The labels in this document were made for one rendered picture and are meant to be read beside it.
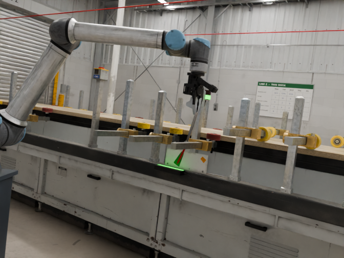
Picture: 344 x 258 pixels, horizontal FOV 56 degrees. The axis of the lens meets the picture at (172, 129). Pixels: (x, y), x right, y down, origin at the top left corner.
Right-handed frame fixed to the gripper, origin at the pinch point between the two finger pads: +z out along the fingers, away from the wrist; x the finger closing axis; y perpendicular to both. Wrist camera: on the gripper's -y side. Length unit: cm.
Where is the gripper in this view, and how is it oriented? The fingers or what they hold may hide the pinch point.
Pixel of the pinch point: (196, 112)
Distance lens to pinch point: 164.8
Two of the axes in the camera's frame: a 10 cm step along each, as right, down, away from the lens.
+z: -1.3, 9.9, 0.6
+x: -5.4, -0.2, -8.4
